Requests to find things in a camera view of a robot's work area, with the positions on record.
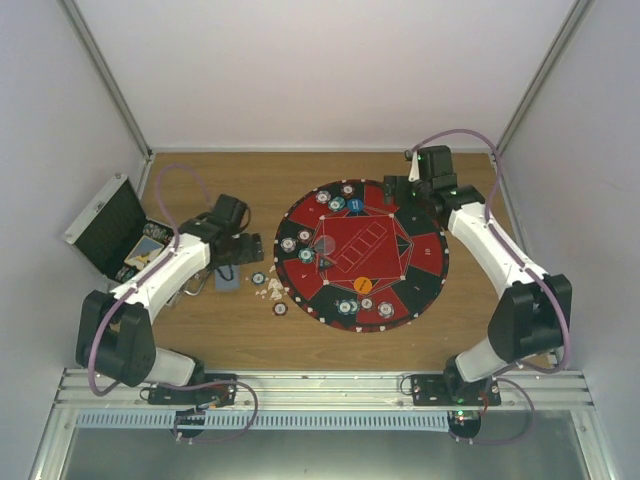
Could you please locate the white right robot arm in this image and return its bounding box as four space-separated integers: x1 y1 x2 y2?
383 176 572 405

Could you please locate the aluminium poker case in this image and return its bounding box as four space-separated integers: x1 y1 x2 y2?
63 173 201 307

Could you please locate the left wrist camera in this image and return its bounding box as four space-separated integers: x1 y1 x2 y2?
211 194 251 234

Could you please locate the orange 100 chip stack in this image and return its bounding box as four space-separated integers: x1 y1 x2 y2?
272 302 288 316

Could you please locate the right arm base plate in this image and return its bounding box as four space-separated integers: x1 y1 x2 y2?
398 373 502 408

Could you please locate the card box in case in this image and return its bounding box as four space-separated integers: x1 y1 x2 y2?
124 235 165 271

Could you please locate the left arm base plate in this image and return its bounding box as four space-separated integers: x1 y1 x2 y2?
140 373 238 407

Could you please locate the green 50 chip stack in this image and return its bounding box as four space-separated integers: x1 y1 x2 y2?
251 272 266 285

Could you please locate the blue 10 chip bottom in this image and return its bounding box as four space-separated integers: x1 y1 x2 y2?
377 302 395 319

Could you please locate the playing card deck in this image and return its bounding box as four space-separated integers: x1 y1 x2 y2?
214 265 240 293

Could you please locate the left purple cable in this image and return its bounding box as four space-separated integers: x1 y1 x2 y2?
87 163 211 396

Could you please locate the slotted cable duct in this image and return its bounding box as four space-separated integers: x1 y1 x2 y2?
75 409 449 433

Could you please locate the green 50 chip top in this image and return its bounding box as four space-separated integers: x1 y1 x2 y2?
328 197 346 212

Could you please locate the purple cable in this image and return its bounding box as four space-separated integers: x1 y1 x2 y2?
87 163 211 396
414 128 572 374

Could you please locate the clear round dealer button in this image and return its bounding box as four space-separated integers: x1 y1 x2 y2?
313 235 336 255

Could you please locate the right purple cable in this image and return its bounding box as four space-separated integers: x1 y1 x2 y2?
414 128 572 374

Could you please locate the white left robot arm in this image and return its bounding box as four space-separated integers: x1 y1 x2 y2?
76 218 264 404

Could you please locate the orange big blind button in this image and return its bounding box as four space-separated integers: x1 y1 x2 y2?
353 276 373 295

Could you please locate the front aluminium rail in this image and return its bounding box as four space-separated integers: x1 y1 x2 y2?
53 369 595 411

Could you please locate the green 50 chip bottom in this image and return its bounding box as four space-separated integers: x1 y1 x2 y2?
337 299 360 316

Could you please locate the round red black poker mat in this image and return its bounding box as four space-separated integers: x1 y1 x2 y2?
273 179 449 333

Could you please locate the blue small blind button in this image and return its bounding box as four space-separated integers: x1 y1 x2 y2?
346 198 364 213

